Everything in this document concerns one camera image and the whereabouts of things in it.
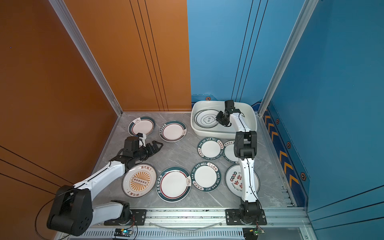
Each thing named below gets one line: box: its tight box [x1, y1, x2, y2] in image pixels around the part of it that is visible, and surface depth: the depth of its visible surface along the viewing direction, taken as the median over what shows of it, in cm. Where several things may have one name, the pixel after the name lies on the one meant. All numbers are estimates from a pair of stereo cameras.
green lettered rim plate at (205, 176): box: [190, 161, 222, 193], surface depth 89 cm
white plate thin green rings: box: [194, 109, 220, 129], surface depth 115 cm
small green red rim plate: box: [128, 116, 156, 136], surface depth 114 cm
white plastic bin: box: [191, 100, 258, 139], surface depth 114 cm
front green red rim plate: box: [155, 166, 192, 203], surface depth 85 cm
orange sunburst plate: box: [121, 163, 157, 198], surface depth 86 cm
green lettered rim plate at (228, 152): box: [222, 139, 240, 164], surface depth 98 cm
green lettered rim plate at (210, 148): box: [197, 137, 224, 161], surface depth 99 cm
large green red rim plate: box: [158, 120, 187, 143], surface depth 110 cm
